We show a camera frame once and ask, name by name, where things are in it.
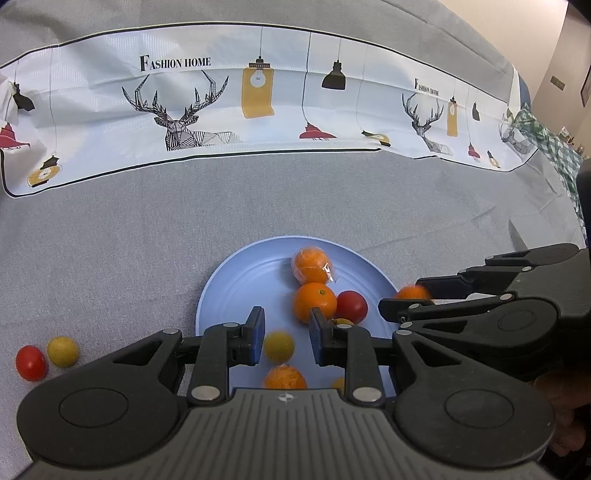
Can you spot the plastic-wrapped orange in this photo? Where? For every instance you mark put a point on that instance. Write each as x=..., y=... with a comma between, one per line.
x=310, y=263

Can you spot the red cherry tomato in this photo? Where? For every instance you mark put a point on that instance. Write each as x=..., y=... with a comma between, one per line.
x=353, y=305
x=31, y=363

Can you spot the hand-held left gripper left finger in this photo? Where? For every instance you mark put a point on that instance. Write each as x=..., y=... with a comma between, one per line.
x=256, y=337

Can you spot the green checkered cloth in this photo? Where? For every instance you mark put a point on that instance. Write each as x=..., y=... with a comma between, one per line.
x=554, y=147

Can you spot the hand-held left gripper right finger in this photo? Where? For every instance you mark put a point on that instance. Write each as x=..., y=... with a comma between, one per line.
x=317, y=340

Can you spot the orange mandarin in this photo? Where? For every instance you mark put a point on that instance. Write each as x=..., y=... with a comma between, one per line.
x=314, y=301
x=285, y=378
x=411, y=293

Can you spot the white printed deer cloth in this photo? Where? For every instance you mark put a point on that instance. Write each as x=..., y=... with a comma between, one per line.
x=286, y=115

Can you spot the green wall sign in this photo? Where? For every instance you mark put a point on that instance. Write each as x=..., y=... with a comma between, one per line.
x=557, y=82

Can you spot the person's right hand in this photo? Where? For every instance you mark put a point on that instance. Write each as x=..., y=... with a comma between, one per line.
x=572, y=410

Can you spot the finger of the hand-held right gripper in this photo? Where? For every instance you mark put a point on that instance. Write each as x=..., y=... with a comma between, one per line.
x=508, y=267
x=415, y=311

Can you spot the small yellow round fruit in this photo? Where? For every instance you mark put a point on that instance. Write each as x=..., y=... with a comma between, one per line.
x=338, y=383
x=63, y=351
x=278, y=346
x=342, y=321

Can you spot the light blue plate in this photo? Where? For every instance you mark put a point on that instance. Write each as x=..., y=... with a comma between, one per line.
x=249, y=286

